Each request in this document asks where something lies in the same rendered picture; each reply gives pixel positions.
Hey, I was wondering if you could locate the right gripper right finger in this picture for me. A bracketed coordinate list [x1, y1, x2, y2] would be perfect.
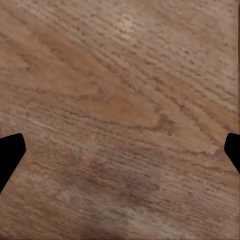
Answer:
[224, 133, 240, 173]

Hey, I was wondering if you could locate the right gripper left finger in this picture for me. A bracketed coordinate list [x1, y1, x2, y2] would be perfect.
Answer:
[0, 133, 26, 193]

